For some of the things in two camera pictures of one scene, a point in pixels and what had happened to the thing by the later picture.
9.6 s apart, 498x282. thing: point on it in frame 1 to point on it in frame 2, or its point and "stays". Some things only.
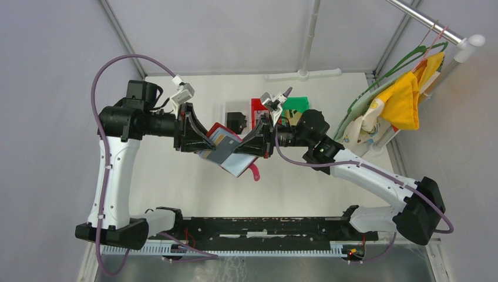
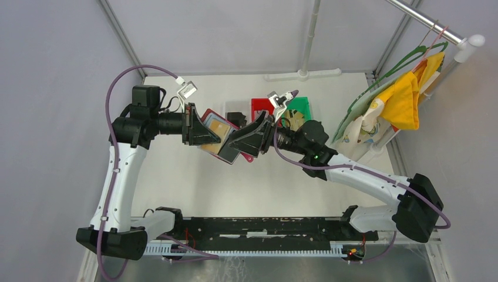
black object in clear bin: (236, 121) stays
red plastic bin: (258, 110) stays
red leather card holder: (225, 140) to (212, 114)
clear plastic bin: (244, 107) stays
